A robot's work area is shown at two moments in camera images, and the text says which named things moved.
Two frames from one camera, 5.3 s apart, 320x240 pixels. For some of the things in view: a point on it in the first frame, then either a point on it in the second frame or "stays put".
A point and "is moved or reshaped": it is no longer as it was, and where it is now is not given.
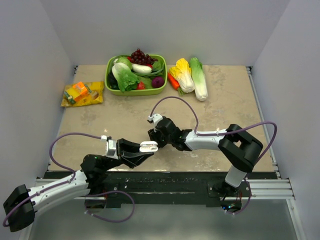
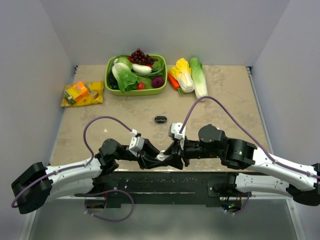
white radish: x=141 y=68 stays put
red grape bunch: x=139 y=57 stays put
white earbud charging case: x=148 y=146 is moved or reshaped
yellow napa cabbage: x=182 y=73 stays put
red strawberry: x=140 y=85 stays put
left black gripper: x=128 y=153 -> x=149 y=153
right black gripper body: x=158 y=136 -> x=193 y=149
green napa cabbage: x=201 y=90 stays put
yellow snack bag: x=95 y=97 stays put
